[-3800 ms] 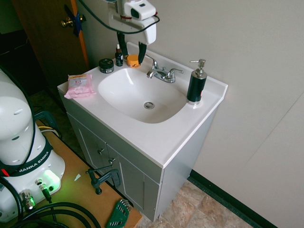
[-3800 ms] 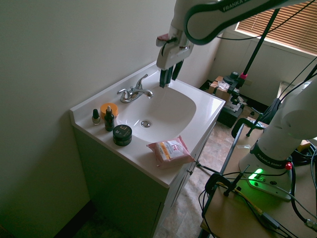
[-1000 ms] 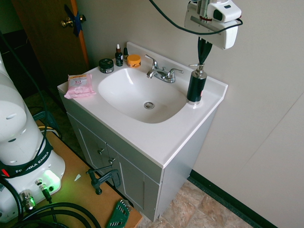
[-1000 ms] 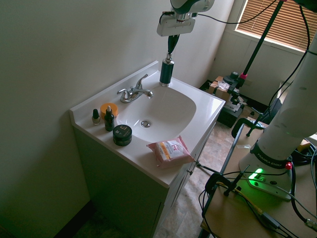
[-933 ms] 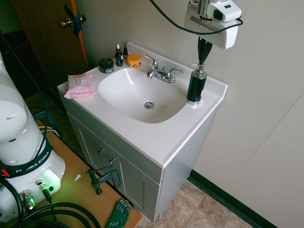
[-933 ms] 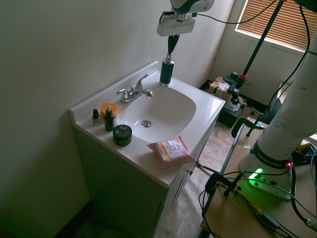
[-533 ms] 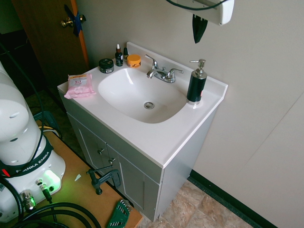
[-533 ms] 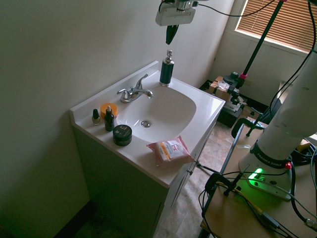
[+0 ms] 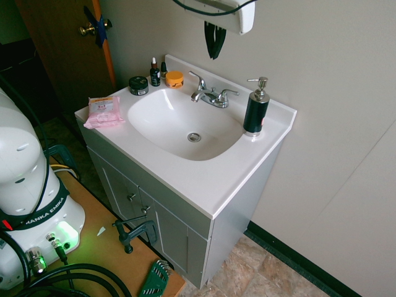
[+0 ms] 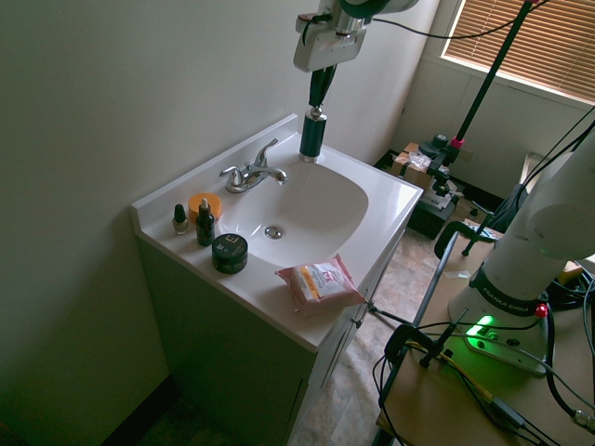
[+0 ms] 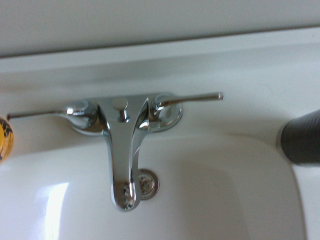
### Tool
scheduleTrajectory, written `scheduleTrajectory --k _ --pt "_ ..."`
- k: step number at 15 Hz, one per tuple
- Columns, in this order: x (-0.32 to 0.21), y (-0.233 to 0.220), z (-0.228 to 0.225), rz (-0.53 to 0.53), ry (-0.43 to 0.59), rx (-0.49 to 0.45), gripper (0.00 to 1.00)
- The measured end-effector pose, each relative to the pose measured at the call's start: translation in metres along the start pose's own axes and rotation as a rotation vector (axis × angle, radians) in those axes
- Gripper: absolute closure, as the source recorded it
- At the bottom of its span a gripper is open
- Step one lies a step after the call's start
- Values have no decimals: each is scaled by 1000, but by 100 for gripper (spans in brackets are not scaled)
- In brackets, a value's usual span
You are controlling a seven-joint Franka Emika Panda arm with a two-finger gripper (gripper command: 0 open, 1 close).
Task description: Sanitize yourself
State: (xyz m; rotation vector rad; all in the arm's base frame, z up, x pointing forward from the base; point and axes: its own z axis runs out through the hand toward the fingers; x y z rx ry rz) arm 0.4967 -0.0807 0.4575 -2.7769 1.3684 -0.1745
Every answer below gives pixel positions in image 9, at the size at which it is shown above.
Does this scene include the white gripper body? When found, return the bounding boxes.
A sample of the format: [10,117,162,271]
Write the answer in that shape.
[182,0,256,36]

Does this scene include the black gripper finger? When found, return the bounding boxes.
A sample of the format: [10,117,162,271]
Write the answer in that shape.
[213,26,226,60]
[204,20,217,60]

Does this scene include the orange round jar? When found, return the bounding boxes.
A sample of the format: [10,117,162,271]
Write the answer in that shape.
[165,70,186,90]

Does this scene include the dark dropper bottle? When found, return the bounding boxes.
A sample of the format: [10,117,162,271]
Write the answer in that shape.
[150,57,161,87]

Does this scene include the black soap dispenser chrome pump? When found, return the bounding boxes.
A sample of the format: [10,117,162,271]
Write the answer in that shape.
[243,76,271,139]

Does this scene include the black round jar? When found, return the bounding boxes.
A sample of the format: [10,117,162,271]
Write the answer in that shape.
[128,75,150,96]

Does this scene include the blue tape strip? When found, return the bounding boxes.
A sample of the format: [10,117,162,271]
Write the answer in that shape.
[83,6,108,49]

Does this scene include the brass door knob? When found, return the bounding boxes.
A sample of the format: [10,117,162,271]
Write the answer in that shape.
[77,19,113,38]

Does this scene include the pink wet wipes pack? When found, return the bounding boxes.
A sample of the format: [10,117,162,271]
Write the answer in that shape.
[83,95,126,131]

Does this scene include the white sink vanity cabinet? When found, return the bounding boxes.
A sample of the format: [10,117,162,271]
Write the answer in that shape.
[74,54,298,221]

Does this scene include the brown wooden door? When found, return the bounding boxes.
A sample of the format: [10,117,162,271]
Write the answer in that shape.
[14,0,118,116]

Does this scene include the grey vanity cabinet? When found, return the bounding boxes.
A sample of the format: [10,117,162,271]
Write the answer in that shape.
[77,119,283,290]

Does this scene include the black baseboard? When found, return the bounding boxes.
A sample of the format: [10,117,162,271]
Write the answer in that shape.
[244,220,363,297]

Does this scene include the wooden robot table board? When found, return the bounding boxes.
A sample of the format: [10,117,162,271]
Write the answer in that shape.
[0,154,187,297]

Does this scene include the green hex key set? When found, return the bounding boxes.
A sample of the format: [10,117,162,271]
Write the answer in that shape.
[137,259,173,297]

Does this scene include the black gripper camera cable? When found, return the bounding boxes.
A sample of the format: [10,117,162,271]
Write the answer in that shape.
[171,0,258,16]

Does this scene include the chrome two-handle faucet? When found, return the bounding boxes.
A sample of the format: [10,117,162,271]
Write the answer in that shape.
[187,71,240,109]

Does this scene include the yellow cable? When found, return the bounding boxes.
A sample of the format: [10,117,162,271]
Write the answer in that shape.
[51,163,75,174]

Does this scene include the thick black cable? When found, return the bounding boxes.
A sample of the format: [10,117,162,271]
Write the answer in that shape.
[12,262,134,297]

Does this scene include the silver cable connector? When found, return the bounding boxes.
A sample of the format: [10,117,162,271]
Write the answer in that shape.
[25,246,48,277]

